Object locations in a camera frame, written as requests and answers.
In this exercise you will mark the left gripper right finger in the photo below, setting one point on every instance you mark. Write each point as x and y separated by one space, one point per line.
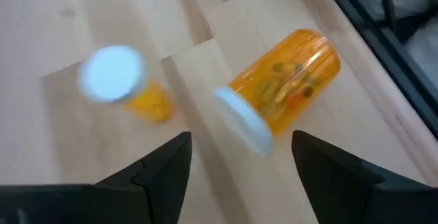
328 183

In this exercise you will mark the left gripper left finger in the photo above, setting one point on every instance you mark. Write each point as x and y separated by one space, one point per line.
161 189

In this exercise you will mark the large orange medicine bottle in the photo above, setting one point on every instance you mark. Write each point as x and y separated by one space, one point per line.
291 73

